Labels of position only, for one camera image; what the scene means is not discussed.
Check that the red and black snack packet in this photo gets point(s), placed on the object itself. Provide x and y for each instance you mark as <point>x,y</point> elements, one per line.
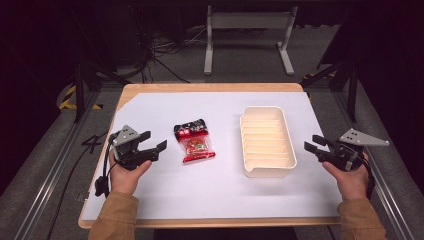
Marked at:
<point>195,141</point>

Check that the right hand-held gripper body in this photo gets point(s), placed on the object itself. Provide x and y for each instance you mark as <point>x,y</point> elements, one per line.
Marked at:
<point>346,154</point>

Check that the black tripod stand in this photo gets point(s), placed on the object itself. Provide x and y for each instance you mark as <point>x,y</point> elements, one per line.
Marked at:
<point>351,90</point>
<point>79,90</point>

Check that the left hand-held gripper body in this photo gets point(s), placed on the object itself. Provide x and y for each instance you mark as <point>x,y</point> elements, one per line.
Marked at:
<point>128,151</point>

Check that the person's left hand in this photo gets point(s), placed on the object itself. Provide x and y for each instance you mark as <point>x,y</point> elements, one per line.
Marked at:
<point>125,178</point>

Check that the white paper sheet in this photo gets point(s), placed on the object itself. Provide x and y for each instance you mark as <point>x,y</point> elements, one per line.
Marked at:
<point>206,190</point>

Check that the aluminium rail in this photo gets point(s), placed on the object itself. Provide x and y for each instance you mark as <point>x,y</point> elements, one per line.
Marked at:
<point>390,193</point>
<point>50,183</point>

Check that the cream plastic ribbed tray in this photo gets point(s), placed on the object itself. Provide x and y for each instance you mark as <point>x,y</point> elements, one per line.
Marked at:
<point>266,143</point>

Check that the yellow and black hazard tape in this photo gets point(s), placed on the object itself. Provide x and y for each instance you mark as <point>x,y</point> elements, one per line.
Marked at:
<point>68,96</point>

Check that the black tape floor mark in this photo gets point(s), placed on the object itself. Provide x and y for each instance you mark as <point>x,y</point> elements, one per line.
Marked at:
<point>93,141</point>

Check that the person's right hand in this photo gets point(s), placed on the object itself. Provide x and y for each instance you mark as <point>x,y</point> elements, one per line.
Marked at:
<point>350,183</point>

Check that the white metal desk frame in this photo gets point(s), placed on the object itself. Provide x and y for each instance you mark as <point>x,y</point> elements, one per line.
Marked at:
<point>209,50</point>

